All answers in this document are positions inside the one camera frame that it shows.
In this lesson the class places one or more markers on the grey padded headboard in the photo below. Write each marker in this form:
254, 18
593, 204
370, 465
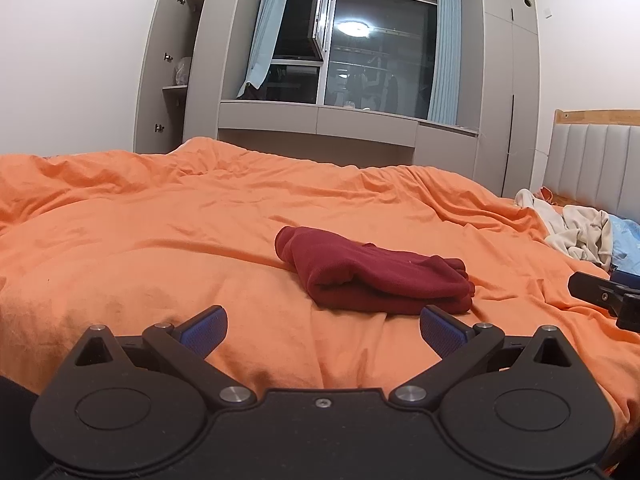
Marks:
595, 165

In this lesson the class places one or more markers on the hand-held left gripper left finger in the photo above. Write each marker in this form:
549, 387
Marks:
204, 331

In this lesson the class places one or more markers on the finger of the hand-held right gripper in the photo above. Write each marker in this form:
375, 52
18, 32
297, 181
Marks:
626, 278
595, 290

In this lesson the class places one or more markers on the glass window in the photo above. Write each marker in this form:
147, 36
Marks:
380, 45

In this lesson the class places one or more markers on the dark bag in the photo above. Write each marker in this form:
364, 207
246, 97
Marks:
252, 91

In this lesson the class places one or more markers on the orange blanket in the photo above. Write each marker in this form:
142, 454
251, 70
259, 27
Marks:
150, 220

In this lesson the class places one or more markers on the light blue cloth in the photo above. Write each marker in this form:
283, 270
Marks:
626, 242

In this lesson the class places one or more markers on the grey built-in wardrobe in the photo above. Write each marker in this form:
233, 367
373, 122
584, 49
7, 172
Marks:
495, 85

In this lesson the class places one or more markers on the dark red shirt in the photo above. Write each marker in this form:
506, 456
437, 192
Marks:
370, 272

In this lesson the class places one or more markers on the light blue curtain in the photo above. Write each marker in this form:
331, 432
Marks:
445, 55
265, 25

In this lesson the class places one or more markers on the cream crumpled cloth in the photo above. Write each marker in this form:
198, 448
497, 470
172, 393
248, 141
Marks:
575, 230

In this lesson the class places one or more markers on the translucent plastic bag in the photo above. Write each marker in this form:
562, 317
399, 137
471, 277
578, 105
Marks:
182, 71

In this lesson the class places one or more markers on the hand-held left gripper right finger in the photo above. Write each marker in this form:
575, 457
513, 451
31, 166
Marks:
441, 334

